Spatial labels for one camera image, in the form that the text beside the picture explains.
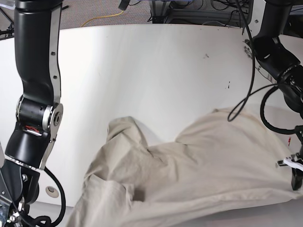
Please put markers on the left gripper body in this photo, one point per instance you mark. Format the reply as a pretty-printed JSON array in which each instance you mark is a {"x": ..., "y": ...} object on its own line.
[{"x": 294, "y": 161}]

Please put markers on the beige T-shirt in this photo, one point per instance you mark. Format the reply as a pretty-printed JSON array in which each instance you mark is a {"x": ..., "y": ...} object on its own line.
[{"x": 212, "y": 166}]

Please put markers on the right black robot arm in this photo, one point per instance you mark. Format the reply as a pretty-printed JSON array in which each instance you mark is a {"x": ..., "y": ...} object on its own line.
[{"x": 38, "y": 113}]

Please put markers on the black tripod stand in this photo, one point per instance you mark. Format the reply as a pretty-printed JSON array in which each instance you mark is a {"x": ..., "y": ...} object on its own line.
[{"x": 6, "y": 23}]

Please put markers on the left table cable grommet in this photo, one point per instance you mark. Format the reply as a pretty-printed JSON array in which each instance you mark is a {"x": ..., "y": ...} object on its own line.
[{"x": 52, "y": 192}]

